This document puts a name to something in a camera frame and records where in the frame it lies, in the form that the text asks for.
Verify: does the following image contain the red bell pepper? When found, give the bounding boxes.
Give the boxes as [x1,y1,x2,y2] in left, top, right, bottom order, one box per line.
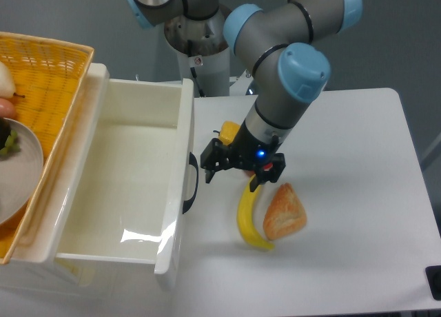
[244,163,273,177]

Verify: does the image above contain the pink peach fruit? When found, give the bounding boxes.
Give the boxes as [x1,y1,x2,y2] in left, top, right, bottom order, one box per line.
[0,98,17,119]

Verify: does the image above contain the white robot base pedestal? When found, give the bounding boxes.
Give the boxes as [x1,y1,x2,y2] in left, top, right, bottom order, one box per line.
[136,3,259,98]

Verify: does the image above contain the green grapes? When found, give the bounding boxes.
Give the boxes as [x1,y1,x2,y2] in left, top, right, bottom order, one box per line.
[1,129,21,156]

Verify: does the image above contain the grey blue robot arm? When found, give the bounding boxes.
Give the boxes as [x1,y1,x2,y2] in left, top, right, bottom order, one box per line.
[126,0,363,190]

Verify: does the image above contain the yellow woven basket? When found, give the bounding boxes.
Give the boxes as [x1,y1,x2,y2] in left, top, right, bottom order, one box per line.
[1,32,94,265]

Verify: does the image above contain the black top drawer handle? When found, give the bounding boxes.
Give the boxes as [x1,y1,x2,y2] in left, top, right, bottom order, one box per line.
[182,152,199,214]

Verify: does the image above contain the black object at edge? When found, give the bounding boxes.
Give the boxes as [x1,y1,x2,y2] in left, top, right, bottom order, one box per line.
[425,265,441,301]

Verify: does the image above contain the white drawer cabinet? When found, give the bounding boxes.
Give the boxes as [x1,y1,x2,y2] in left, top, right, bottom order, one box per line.
[1,63,110,292]

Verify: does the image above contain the yellow bell pepper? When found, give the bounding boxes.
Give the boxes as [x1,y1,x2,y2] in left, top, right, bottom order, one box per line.
[214,121,240,145]

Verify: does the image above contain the triangular pastry bread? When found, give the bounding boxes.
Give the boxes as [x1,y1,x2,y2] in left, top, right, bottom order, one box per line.
[263,183,307,241]

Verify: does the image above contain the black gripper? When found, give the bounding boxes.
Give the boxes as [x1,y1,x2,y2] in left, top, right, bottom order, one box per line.
[201,121,286,192]

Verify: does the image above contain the yellow banana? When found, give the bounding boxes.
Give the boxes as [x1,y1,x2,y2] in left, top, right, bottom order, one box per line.
[236,175,274,251]

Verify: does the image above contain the white plate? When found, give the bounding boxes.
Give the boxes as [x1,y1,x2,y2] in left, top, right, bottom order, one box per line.
[1,119,43,223]

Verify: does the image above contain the pale pear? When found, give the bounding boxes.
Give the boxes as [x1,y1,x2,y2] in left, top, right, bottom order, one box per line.
[0,62,25,99]

